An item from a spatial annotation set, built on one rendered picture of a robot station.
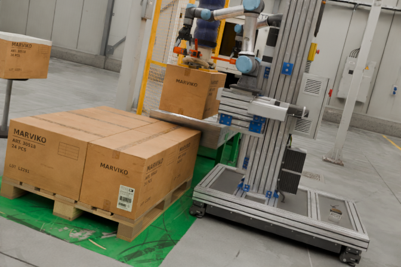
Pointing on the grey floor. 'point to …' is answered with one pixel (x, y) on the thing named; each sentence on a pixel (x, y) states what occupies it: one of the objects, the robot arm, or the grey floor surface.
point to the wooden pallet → (71, 208)
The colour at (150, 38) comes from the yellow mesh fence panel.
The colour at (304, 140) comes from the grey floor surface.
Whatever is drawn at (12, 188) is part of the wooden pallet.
